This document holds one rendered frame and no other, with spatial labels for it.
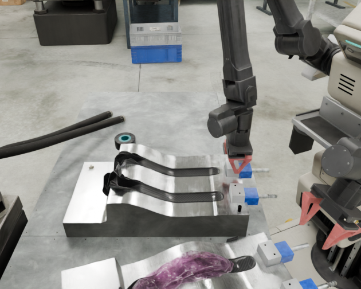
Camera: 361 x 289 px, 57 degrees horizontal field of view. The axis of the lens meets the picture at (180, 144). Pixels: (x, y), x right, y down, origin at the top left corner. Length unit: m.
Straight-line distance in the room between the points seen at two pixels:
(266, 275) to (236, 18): 0.60
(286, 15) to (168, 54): 3.19
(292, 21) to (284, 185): 1.57
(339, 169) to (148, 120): 0.96
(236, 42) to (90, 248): 0.65
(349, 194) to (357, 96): 0.38
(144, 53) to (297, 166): 2.31
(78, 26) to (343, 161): 4.40
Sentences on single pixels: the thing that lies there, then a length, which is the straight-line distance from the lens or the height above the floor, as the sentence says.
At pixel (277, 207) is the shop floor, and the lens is 2.23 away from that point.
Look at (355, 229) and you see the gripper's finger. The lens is 0.73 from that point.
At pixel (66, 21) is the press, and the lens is 4.82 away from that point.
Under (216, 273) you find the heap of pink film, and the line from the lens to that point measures 0.80.
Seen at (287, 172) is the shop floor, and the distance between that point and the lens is 2.51.
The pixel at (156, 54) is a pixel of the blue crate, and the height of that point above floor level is 0.10.
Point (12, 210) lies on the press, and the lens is 1.19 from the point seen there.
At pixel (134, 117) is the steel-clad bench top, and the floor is 0.80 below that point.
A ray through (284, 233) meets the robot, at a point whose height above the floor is 0.28.
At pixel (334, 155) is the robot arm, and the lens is 0.64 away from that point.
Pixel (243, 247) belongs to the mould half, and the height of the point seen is 0.86.
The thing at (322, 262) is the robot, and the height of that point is 0.27.
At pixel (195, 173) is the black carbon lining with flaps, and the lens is 1.03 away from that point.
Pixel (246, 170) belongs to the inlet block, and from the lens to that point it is 1.02.
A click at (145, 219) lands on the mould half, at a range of 0.92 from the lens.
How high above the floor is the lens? 1.56
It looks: 36 degrees down
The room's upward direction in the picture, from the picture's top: straight up
